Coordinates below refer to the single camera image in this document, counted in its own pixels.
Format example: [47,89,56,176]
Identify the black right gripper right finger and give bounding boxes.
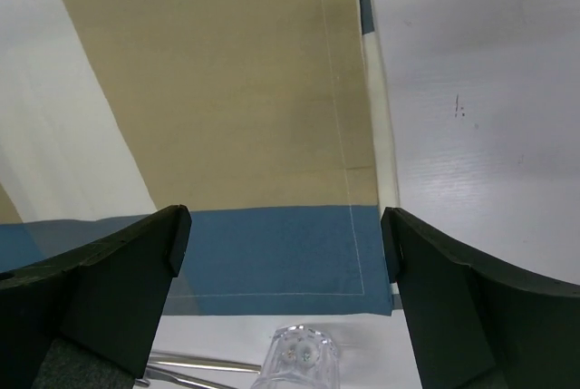
[381,208,579,389]

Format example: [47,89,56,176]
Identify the clear drinking glass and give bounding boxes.
[251,325,340,389]

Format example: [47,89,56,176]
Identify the blue beige white placemat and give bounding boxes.
[1,0,396,316]

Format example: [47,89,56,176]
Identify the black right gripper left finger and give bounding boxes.
[1,205,191,388]

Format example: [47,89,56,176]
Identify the silver spoon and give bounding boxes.
[148,351,261,374]

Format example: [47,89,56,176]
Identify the silver knife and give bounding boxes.
[134,369,215,389]

